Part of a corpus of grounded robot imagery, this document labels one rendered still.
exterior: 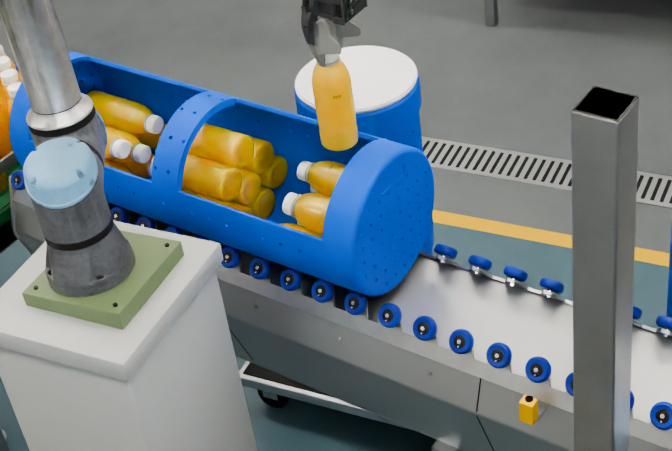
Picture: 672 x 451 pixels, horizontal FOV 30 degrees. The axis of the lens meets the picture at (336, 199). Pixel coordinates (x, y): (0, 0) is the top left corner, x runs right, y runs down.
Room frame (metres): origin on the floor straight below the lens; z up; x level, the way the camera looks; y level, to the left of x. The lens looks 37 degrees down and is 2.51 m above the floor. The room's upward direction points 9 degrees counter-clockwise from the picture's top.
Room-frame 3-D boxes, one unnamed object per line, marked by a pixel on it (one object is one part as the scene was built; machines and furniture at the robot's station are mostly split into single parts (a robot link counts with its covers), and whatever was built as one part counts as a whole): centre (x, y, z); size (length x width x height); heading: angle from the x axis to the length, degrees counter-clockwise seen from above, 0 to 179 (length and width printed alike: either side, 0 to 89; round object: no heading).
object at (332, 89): (1.87, -0.02, 1.33); 0.07 x 0.07 x 0.19
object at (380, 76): (2.42, -0.08, 1.03); 0.28 x 0.28 x 0.01
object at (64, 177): (1.70, 0.44, 1.35); 0.13 x 0.12 x 0.14; 2
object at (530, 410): (1.48, -0.29, 0.92); 0.08 x 0.03 x 0.05; 141
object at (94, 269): (1.69, 0.43, 1.23); 0.15 x 0.15 x 0.10
